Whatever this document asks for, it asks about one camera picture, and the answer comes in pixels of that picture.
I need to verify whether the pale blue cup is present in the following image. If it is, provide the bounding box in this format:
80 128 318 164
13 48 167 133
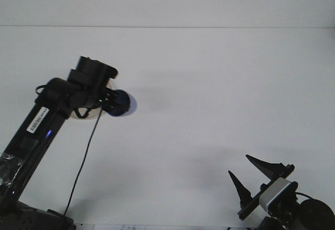
106 89 138 117

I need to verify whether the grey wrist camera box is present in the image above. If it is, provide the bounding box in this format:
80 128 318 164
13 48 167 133
259 177 298 211

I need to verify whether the pale round plate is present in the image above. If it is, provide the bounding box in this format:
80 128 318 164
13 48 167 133
70 79 116 121

